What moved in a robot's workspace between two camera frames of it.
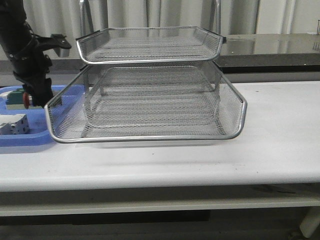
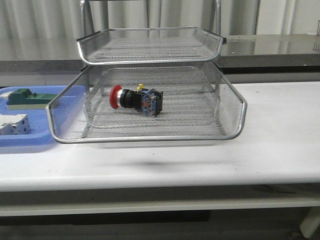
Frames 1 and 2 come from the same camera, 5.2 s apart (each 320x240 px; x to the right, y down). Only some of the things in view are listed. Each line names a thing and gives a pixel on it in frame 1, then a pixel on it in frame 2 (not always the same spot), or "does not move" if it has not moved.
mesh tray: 149,101 does not move
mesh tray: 117,45 does not move
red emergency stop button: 26,98 -> 149,102
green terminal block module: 15,101 does not move
